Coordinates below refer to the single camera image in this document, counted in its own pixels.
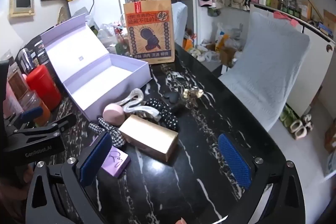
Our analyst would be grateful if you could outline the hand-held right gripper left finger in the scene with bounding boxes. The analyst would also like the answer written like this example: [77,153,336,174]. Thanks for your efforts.
[25,132,113,224]

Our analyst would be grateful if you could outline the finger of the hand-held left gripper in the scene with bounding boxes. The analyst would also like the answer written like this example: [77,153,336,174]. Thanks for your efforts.
[4,106,44,132]
[10,113,77,138]

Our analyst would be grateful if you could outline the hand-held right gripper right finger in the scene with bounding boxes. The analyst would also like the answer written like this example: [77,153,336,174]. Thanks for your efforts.
[217,133,315,224]

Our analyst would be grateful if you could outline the pink round compact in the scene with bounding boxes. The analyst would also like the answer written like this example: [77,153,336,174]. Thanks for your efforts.
[102,104,126,127]

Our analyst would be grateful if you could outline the gold rectangular box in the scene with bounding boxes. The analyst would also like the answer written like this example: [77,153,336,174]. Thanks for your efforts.
[118,114,179,163]

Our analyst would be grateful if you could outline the lavender gift box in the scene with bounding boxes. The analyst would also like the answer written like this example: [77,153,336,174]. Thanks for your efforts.
[41,13,153,122]

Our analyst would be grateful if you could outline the clear white hair claw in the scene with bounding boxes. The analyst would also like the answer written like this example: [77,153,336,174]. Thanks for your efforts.
[117,88,162,122]

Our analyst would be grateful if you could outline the black polka-dot scrunchie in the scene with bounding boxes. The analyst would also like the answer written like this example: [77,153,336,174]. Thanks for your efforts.
[143,98,180,132]

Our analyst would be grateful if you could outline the clear jar orange contents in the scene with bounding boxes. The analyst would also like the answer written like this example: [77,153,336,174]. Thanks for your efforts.
[18,90,51,127]

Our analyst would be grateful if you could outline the red canister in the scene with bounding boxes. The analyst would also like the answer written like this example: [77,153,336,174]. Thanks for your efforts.
[26,64,62,111]

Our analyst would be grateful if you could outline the brown spice jar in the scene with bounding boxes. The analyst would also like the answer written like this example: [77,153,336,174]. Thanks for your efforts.
[7,64,29,98]

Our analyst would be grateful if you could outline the dark printed can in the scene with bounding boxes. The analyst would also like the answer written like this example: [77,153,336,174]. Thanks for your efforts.
[16,48,36,73]

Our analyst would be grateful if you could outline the black printed carton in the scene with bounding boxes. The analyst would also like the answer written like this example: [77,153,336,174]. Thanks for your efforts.
[16,34,50,75]

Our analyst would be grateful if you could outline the large white covered chair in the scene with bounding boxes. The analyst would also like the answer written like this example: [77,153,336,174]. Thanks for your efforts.
[218,12,311,132]

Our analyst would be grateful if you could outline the woven straw fan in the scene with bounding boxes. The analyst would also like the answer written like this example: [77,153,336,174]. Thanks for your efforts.
[56,6,70,26]

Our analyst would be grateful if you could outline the cardboard box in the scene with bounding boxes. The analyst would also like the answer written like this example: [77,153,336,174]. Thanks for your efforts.
[219,47,237,67]

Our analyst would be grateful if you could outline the printed brown paper bag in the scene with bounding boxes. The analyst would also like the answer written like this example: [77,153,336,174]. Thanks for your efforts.
[123,0,176,65]

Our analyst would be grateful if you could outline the white refrigerator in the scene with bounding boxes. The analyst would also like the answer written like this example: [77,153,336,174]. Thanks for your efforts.
[68,0,127,30]

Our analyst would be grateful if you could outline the white cabinet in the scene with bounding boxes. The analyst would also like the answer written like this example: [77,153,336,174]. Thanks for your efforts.
[249,2,336,117]

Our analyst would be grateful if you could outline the small white covered chair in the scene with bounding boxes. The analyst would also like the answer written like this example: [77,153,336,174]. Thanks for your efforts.
[172,2,188,47]

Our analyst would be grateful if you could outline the beige wall intercom panel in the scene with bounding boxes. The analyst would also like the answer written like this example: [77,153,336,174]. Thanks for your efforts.
[9,0,35,17]

